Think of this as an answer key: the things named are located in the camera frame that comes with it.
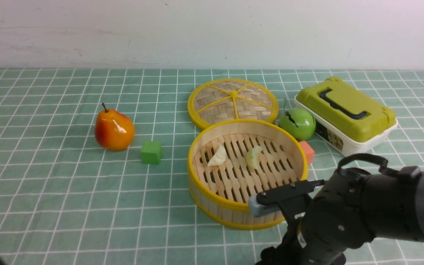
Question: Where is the woven bamboo steamer lid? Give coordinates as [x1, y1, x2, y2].
[187, 78, 279, 130]

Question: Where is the white dumpling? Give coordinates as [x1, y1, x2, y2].
[207, 143, 227, 167]

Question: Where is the green apple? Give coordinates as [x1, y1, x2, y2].
[278, 99, 316, 141]

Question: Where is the orange pink cube block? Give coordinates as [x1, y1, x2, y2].
[299, 141, 315, 165]

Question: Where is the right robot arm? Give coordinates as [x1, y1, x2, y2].
[248, 166, 424, 265]

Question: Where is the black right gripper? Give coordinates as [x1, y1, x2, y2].
[257, 167, 375, 265]

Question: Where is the green lidded white box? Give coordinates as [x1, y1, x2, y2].
[293, 77, 398, 156]

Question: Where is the pale green dumpling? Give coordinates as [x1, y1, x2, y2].
[245, 145, 263, 170]

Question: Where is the bamboo steamer tray yellow rim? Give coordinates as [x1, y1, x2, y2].
[187, 119, 308, 230]

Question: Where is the green cube block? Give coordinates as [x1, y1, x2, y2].
[140, 141, 163, 165]

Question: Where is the orange red pear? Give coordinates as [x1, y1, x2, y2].
[94, 103, 135, 151]

